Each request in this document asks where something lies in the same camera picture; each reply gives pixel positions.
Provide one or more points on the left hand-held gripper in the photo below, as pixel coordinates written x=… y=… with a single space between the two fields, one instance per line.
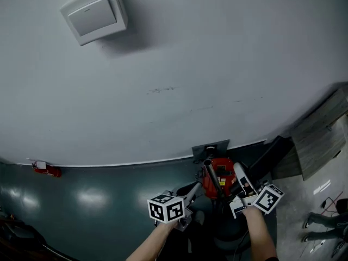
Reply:
x=166 y=208

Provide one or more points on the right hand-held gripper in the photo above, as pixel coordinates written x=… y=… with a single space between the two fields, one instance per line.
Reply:
x=267 y=198

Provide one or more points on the silver metal vacuum tube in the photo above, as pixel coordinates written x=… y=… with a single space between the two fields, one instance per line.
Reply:
x=213 y=175

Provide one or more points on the person's left forearm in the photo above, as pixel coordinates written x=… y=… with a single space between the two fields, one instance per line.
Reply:
x=152 y=241

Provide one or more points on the person's right forearm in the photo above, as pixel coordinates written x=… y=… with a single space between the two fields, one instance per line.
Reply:
x=258 y=232

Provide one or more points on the red vacuum cleaner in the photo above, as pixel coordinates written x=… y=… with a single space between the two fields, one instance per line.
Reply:
x=225 y=173

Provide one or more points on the black flat panel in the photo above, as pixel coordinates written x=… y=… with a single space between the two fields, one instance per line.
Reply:
x=272 y=156

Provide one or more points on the grey wooden cabinet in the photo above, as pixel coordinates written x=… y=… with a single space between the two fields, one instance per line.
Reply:
x=315 y=140

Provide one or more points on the red fire extinguisher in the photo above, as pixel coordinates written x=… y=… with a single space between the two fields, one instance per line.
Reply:
x=51 y=171

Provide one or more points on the white paper tag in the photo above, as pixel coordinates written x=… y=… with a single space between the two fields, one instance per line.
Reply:
x=40 y=165

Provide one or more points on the black furniture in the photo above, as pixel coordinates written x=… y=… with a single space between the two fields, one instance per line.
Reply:
x=16 y=238

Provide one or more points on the grey wall plate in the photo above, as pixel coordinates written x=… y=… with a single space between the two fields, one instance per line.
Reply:
x=198 y=151

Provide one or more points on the white wall-mounted hood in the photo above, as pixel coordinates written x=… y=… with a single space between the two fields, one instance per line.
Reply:
x=92 y=18

